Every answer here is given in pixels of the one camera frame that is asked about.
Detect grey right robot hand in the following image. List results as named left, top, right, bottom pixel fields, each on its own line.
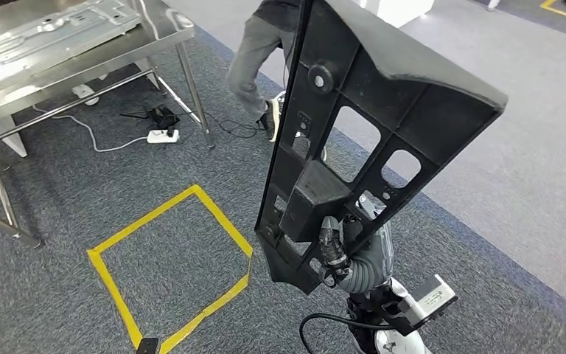
left=318, top=192, right=395, bottom=285

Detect black plastic plate holder part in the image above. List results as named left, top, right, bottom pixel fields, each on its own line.
left=254, top=0, right=509, bottom=296

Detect stainless steel workbench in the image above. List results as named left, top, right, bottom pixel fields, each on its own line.
left=0, top=0, right=216, bottom=250

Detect person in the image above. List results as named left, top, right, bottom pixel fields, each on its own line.
left=226, top=0, right=328, bottom=162

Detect white power strip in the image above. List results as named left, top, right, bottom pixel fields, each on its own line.
left=146, top=128, right=181, bottom=145

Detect black power adapter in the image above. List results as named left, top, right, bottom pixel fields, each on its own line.
left=119, top=105, right=181, bottom=138

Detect white stand foot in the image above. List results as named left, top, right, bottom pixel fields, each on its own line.
left=0, top=115, right=29, bottom=159
left=71, top=83, right=102, bottom=107

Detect pressed sheet metal panel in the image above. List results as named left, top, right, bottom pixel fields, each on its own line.
left=0, top=0, right=142, bottom=99

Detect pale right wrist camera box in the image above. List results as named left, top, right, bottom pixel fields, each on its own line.
left=388, top=274, right=458, bottom=337

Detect thin black floor cable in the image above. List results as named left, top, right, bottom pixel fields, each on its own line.
left=180, top=114, right=265, bottom=140

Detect white floor cable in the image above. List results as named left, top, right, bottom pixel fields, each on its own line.
left=31, top=105, right=150, bottom=153

